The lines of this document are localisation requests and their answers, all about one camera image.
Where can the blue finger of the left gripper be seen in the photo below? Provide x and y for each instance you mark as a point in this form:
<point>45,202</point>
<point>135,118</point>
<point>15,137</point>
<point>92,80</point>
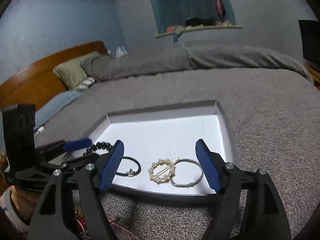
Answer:
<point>80,162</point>
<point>77,145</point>

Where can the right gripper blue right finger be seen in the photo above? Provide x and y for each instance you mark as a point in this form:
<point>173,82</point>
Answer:
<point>211,164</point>

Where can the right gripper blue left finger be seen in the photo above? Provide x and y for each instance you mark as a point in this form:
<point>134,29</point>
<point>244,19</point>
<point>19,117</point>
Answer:
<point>109,170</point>

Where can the pearl ring hair clip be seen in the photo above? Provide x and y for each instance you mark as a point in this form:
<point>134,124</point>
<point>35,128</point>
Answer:
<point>162,170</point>

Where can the left striped sleeve forearm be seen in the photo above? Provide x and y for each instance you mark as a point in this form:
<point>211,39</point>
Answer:
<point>10,214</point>

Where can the person's left hand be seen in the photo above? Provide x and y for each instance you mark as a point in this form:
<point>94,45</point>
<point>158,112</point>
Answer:
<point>24,203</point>

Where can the silver thin bangle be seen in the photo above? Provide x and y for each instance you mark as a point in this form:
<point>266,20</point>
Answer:
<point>188,173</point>

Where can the light blue towel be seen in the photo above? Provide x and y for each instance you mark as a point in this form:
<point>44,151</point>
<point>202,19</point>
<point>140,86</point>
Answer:
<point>50,109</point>

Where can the grey cardboard tray box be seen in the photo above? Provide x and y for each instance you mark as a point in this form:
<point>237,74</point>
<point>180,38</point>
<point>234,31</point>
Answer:
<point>166,132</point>

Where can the striped grey pillow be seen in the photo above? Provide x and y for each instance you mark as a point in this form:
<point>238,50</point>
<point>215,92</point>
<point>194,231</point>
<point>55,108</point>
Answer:
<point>85,84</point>

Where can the olive green pillow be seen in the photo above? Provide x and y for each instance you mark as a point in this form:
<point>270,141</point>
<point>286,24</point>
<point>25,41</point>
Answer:
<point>70,72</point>

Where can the wooden headboard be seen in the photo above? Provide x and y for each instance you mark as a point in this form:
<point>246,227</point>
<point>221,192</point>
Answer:
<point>37,84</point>

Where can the grey bed blanket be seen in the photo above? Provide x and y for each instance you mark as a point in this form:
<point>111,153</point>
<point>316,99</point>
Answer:
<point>273,116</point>

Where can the white plastic bag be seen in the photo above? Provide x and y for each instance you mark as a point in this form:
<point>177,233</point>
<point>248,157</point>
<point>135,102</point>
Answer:
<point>120,52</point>

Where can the rolled grey duvet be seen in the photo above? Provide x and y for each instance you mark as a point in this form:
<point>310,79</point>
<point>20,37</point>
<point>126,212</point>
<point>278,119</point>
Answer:
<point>197,56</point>

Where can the wooden window sill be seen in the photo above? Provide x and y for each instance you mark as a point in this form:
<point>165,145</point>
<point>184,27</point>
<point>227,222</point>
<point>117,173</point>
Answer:
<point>212,27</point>

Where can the grey cloth on sill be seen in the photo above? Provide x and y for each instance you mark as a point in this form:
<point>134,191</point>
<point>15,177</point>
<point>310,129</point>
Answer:
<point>177,33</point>

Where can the wooden tv stand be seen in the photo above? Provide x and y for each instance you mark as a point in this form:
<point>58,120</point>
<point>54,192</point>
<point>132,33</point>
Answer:
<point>314,71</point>

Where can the black clothes pile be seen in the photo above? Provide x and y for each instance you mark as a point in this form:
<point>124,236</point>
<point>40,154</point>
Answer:
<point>195,21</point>

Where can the pink balloon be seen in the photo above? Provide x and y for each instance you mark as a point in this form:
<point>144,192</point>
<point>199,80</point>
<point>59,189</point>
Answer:
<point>220,9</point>

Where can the teal window curtain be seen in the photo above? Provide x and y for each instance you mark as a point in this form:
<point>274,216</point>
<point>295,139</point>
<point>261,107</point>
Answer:
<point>176,12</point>

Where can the black television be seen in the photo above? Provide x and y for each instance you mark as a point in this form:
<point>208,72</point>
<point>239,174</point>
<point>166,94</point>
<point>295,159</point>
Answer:
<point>310,33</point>

